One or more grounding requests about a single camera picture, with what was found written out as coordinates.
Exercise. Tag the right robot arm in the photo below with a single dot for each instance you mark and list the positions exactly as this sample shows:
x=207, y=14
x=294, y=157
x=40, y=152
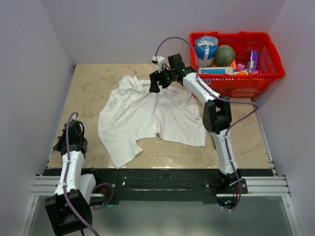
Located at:
x=216, y=109

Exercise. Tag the pink small container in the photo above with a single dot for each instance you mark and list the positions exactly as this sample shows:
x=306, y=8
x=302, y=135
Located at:
x=241, y=67

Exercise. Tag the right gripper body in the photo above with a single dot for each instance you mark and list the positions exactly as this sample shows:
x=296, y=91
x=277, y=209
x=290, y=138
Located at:
x=166, y=78

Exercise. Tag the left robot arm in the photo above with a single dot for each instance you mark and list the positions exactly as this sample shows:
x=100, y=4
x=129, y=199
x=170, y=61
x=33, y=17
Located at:
x=70, y=202

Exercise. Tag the purple snack packet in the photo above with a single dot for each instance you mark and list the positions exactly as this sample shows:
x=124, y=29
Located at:
x=253, y=61

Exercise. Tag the red plastic basket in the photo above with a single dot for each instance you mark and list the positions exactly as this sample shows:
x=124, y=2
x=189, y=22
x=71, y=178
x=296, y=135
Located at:
x=245, y=86

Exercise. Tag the blue white carton box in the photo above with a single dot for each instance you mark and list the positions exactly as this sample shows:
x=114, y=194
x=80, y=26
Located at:
x=216, y=70

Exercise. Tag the black square frame stand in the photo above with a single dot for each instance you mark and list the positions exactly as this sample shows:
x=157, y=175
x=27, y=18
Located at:
x=59, y=145

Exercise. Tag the white t-shirt garment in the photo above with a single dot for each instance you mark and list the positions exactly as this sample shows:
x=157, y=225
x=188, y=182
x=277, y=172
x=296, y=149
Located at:
x=133, y=113

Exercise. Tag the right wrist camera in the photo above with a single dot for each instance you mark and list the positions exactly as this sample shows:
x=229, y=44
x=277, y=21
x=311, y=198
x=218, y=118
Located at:
x=159, y=61

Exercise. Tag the blue white wrapped roll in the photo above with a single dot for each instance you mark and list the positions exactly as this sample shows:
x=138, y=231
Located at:
x=205, y=48

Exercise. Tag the aluminium rail frame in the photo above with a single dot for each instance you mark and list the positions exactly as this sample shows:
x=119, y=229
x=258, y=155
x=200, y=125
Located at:
x=266, y=210

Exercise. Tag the green round melon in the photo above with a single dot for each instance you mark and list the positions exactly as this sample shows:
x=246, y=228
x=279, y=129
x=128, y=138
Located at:
x=224, y=55

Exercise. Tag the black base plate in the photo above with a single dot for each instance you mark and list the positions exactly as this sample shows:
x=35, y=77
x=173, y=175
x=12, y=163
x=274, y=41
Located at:
x=164, y=185

